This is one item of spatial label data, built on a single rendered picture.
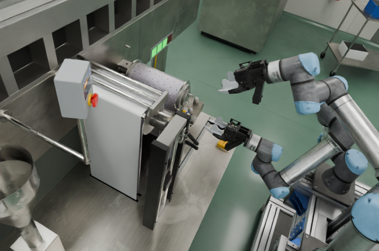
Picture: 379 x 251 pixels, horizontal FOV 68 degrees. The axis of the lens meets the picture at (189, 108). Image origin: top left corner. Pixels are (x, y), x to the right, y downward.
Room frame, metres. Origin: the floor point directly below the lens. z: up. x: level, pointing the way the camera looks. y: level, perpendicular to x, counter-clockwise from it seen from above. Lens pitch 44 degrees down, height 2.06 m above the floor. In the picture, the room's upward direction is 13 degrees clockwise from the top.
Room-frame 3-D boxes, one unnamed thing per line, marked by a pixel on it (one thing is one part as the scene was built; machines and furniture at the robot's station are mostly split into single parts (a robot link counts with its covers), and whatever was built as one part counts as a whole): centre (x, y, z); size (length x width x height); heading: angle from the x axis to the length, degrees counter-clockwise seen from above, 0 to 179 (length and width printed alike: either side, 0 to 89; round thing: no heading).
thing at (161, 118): (0.67, 0.09, 1.33); 0.06 x 0.06 x 0.06; 73
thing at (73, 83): (0.40, 0.22, 1.66); 0.07 x 0.07 x 0.10; 10
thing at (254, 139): (0.87, -0.32, 1.11); 0.08 x 0.05 x 0.08; 163
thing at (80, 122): (0.40, 0.23, 1.51); 0.02 x 0.02 x 0.20
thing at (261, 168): (0.83, -0.40, 1.01); 0.11 x 0.08 x 0.11; 30
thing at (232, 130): (0.89, -0.24, 1.12); 0.12 x 0.08 x 0.09; 73
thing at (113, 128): (0.64, 0.29, 1.17); 0.34 x 0.05 x 0.54; 73
